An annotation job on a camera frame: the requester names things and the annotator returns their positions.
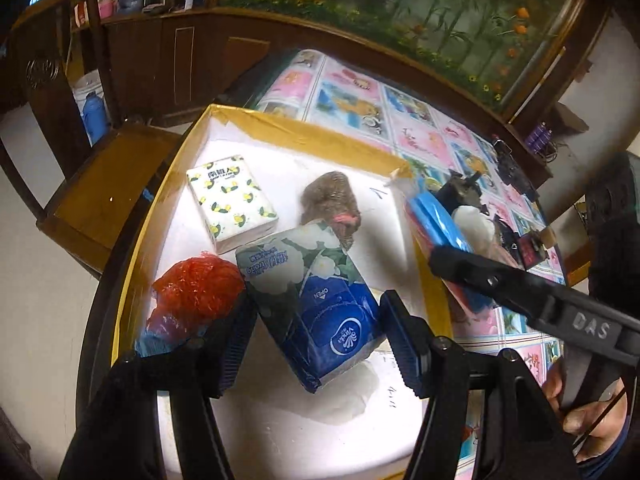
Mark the wooden chair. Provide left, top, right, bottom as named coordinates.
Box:
left=0, top=0, right=182, bottom=282

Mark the printed tablecloth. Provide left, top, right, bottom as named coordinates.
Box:
left=254, top=48, right=569, bottom=480

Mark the flower-painted glass tank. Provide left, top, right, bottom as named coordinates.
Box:
left=219, top=0, right=592, bottom=117

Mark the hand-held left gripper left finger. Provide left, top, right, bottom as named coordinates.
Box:
left=59, top=299, right=259, bottom=480

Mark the white plastic bag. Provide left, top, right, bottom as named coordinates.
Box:
left=451, top=206, right=497, bottom=257

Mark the blue floral tissue pack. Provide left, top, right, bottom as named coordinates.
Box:
left=234, top=221, right=389, bottom=394

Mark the red plastic bag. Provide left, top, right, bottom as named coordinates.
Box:
left=149, top=251, right=247, bottom=342

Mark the blue cloth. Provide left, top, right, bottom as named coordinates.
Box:
left=134, top=324, right=202, bottom=357

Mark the white foam box yellow tape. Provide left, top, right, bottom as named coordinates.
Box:
left=111, top=104, right=454, bottom=480

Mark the black motor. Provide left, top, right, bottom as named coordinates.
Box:
left=434, top=169, right=484, bottom=212

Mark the wooden cabinet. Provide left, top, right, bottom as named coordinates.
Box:
left=20, top=0, right=321, bottom=128

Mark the person's right forearm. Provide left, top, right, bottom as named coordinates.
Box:
left=577, top=410, right=640, bottom=480

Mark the zip bag of coloured sheets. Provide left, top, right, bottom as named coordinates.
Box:
left=404, top=191, right=497, bottom=317

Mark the red black canister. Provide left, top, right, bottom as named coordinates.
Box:
left=514, top=231, right=547, bottom=267

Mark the brown speckled knitted bundle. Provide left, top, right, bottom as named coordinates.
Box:
left=299, top=170, right=363, bottom=252

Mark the white bucket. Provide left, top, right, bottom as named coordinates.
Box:
left=71, top=71, right=109, bottom=111

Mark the person's right hand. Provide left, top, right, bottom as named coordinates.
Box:
left=544, top=360, right=630, bottom=465

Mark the black metal tool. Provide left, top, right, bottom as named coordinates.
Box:
left=491, top=134, right=539, bottom=197

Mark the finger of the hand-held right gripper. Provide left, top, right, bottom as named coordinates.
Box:
left=428, top=244, right=569, bottom=334

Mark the lemon-print tissue pack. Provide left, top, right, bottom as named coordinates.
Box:
left=185, top=154, right=279, bottom=254

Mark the blue plastic bottle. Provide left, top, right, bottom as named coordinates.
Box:
left=81, top=91, right=109, bottom=147

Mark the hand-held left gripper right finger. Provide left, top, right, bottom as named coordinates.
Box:
left=379, top=290, right=583, bottom=480

